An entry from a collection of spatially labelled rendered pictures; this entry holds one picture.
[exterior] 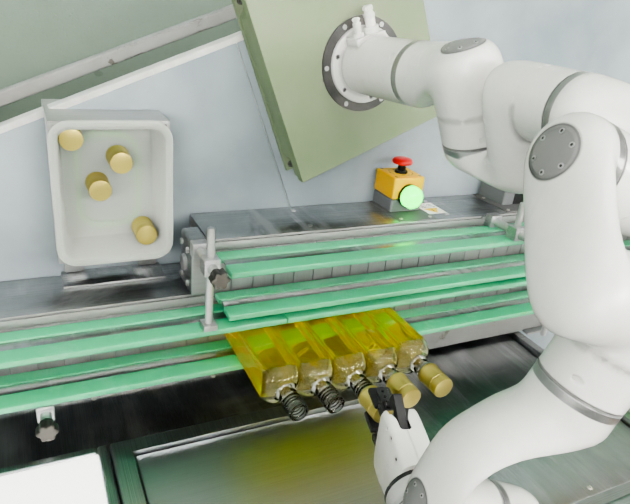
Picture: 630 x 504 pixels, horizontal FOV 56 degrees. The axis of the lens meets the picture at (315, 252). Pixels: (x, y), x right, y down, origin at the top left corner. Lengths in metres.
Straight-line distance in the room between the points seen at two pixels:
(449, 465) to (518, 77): 0.41
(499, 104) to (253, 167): 0.51
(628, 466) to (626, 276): 0.75
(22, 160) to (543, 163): 0.75
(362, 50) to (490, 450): 0.64
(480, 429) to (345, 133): 0.63
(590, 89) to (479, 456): 0.36
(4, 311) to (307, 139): 0.54
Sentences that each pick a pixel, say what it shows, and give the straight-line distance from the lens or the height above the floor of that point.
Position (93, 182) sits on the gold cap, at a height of 0.81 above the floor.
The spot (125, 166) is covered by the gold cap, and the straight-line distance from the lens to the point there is 0.96.
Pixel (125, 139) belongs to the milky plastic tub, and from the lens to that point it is 0.99.
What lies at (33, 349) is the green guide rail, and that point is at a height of 0.94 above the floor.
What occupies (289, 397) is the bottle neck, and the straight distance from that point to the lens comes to 0.85.
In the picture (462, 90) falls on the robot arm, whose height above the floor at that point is 1.12.
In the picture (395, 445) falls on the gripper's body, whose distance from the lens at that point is 0.76.
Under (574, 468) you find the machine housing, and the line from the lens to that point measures 1.15.
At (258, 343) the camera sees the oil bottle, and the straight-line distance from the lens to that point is 0.93.
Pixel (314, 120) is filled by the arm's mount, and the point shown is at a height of 0.82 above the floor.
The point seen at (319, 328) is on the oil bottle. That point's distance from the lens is 0.98.
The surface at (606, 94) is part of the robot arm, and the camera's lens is 0.65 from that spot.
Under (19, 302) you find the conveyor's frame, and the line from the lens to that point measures 1.01.
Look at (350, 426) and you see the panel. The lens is 1.04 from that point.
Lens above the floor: 1.72
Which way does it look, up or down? 54 degrees down
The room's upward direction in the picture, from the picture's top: 134 degrees clockwise
